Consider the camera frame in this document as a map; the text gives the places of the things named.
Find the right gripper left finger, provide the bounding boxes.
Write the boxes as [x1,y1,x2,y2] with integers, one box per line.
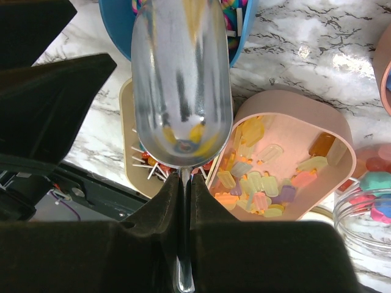
[1,174,178,292]

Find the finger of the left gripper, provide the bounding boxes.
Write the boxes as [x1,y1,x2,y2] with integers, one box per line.
[1,1,77,70]

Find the pink tray star candies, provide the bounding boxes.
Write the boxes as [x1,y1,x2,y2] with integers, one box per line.
[373,24,390,115]

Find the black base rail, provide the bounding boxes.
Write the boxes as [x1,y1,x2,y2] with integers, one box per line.
[47,163,149,222]

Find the beige tray round lollipops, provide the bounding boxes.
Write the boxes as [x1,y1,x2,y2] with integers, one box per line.
[118,78,214,200]

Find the pink tray popsicle candies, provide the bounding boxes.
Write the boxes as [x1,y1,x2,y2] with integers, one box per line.
[208,90,356,221]

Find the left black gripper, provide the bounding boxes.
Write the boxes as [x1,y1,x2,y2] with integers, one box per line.
[1,53,117,222]

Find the blue tray swirl lollipops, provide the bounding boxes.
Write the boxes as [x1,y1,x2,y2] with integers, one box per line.
[98,0,258,67]

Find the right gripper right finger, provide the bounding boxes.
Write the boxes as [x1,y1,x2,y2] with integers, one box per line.
[191,175,361,292]

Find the gold jar lid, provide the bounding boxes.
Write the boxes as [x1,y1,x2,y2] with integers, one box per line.
[310,206,334,226]

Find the clear plastic jar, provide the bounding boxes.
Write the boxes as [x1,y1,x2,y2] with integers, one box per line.
[332,143,391,260]

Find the metal candy scoop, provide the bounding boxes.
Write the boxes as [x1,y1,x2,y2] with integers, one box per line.
[131,1,233,292]

